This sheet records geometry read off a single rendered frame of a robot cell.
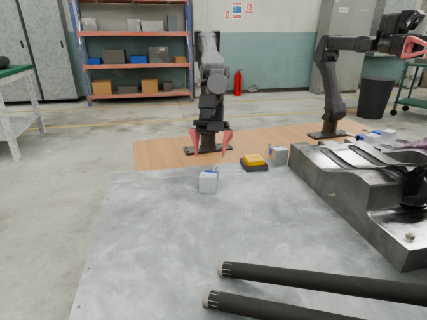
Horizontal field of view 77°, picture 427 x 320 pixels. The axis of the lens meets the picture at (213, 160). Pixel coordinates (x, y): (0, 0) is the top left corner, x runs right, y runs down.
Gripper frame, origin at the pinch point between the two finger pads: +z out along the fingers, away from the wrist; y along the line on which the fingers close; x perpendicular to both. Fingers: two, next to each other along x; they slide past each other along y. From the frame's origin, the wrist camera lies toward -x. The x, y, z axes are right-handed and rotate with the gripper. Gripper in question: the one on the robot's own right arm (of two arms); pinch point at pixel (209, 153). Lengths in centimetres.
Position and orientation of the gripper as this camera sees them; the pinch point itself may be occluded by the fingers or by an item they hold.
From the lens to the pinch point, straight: 78.1
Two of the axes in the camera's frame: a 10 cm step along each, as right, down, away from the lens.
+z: -0.8, 9.9, -0.9
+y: 9.9, 0.7, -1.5
